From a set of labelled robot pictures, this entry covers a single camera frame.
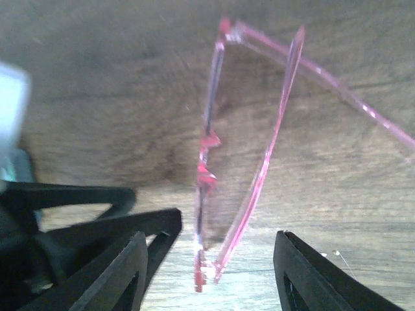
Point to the blue-grey glasses case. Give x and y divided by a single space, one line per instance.
16 164

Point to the pink transparent sunglasses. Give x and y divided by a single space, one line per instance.
238 138

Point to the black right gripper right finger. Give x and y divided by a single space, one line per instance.
308 281

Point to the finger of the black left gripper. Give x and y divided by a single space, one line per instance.
165 225

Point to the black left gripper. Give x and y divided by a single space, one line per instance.
28 265

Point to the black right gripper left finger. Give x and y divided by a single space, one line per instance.
115 280

